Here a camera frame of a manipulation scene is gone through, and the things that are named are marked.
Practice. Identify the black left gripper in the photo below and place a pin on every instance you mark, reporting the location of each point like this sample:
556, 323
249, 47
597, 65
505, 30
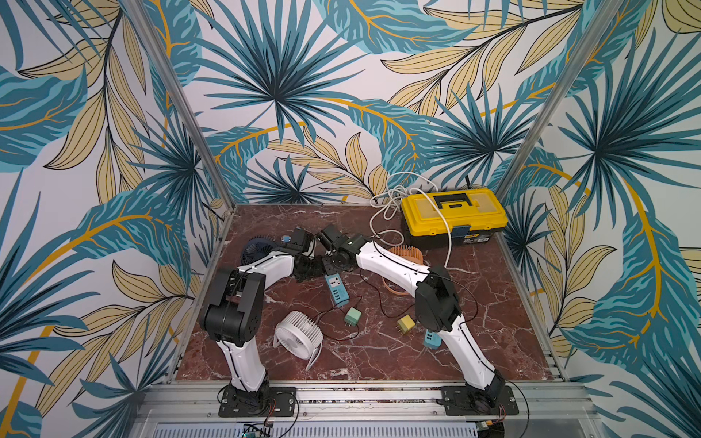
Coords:
319, 269

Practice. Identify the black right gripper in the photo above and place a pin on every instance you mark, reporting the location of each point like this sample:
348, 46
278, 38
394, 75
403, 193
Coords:
336, 260

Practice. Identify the blue power strip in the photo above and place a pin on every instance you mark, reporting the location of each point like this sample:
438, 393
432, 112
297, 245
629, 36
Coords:
338, 291
432, 340

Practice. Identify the green USB charger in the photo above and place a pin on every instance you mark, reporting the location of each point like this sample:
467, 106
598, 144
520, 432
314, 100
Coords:
352, 317

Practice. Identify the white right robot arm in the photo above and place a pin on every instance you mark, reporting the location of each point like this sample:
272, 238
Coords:
436, 302

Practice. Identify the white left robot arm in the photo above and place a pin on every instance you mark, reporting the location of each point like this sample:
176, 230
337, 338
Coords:
232, 312

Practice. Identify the dark blue desk fan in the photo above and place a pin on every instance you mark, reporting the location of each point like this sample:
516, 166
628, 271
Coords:
256, 249

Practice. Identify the white desk fan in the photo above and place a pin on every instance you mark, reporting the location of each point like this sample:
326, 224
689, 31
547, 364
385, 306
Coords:
300, 336

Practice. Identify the yellow black toolbox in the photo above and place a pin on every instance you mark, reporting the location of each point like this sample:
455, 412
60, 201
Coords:
454, 218

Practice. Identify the black cable green charger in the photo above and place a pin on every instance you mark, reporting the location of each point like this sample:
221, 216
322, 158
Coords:
332, 325

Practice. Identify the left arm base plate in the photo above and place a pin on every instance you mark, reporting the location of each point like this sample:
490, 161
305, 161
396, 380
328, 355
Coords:
274, 401

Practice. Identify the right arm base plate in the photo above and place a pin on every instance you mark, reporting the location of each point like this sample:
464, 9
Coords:
467, 401

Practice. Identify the aluminium frame post right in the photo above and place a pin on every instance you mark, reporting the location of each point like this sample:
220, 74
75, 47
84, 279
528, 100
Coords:
590, 38

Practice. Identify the aluminium frame post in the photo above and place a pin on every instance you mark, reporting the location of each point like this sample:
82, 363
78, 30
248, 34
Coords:
590, 38
148, 35

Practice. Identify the aluminium front frame rail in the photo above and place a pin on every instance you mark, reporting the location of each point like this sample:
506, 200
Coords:
380, 409

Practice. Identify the aluminium frame post left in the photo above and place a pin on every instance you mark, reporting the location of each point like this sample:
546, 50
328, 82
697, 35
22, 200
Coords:
148, 35

